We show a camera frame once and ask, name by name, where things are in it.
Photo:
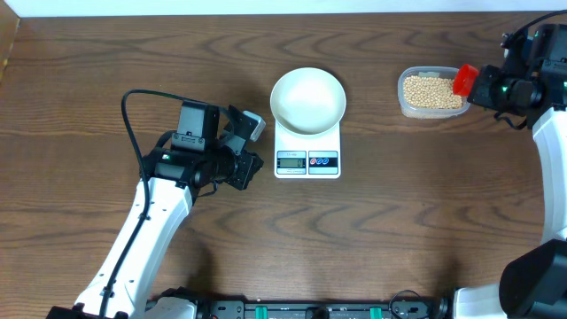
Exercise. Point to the red plastic measuring scoop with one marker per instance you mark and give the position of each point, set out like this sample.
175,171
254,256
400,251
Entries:
464,80

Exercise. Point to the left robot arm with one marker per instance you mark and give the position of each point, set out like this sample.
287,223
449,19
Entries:
122,286

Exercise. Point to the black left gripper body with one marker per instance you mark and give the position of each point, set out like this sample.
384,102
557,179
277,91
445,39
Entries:
226,167

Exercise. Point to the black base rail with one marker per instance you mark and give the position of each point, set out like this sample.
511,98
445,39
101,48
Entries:
292,310

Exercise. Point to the white digital kitchen scale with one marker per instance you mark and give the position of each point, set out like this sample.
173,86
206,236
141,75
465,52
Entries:
307,157

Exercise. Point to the clear plastic container of soybeans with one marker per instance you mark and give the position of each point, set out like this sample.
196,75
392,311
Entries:
426,92

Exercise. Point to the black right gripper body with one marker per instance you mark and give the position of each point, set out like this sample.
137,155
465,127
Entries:
496,91

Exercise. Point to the white round bowl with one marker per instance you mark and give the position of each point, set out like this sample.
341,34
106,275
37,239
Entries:
308,101

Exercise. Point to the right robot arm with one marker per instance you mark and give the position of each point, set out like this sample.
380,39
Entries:
534,284

